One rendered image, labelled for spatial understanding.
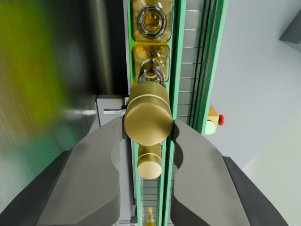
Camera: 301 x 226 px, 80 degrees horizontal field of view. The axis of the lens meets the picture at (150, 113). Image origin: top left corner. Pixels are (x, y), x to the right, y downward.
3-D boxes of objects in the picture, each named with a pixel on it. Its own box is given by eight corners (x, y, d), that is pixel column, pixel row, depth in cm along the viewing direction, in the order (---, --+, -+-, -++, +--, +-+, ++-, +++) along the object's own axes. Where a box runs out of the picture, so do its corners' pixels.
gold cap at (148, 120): (128, 80, 15) (121, 101, 11) (170, 81, 15) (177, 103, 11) (129, 116, 17) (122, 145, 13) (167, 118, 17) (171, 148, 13)
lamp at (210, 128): (201, 119, 59) (203, 124, 57) (215, 119, 59) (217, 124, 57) (199, 131, 62) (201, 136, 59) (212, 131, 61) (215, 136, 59)
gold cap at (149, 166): (136, 141, 27) (133, 162, 23) (159, 138, 27) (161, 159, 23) (140, 158, 29) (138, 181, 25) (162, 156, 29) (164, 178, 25)
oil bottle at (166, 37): (139, 2, 39) (126, -8, 20) (165, 2, 39) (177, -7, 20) (139, 31, 42) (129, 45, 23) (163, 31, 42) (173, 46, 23)
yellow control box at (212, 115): (193, 106, 65) (198, 116, 59) (214, 106, 65) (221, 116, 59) (191, 122, 69) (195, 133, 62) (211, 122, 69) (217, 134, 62)
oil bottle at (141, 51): (139, 32, 42) (128, 48, 23) (163, 32, 42) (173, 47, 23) (139, 57, 44) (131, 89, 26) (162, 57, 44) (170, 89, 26)
